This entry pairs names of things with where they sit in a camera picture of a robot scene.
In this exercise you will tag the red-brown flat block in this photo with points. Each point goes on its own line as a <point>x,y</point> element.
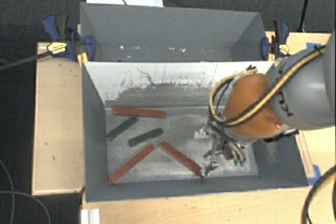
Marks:
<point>132,162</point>
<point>139,112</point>
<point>179,157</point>

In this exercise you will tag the grey metal bin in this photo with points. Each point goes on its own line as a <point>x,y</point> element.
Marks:
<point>168,34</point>

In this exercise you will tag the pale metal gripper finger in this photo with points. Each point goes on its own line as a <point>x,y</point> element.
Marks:
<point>211,154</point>
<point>210,166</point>

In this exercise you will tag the dark green flat block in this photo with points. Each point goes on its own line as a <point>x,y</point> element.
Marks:
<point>122,128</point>
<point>145,137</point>

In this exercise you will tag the pale wood flat board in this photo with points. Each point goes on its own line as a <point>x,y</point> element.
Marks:
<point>59,126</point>

